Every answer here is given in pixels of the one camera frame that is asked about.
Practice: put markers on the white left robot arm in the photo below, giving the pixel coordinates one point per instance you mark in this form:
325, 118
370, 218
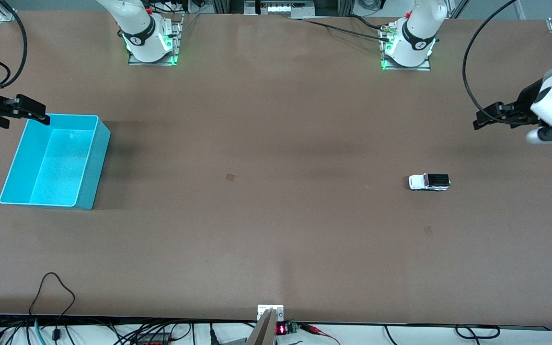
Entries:
417, 33

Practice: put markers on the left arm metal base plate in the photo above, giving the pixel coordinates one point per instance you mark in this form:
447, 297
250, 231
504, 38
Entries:
405, 68

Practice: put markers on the cyan plastic bin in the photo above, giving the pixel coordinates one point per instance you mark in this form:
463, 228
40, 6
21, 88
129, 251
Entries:
60, 182

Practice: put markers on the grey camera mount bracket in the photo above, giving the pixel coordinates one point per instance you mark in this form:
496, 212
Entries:
266, 330

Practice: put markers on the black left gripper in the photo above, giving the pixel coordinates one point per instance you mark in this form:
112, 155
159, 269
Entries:
525, 102

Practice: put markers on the grey lit control box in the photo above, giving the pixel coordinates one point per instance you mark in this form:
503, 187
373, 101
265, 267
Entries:
281, 8

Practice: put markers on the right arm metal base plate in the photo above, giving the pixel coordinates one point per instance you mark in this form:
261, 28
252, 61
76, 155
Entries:
151, 63

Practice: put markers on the white jeep toy black roof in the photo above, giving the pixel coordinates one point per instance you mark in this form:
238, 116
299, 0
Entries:
417, 182

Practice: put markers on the black box with orange buttons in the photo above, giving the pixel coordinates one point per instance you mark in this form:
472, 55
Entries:
154, 340

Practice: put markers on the red and black clip lead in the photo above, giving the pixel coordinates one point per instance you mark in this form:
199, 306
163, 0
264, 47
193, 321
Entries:
312, 328

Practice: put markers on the small red digit display module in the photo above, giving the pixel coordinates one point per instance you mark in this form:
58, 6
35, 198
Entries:
281, 329

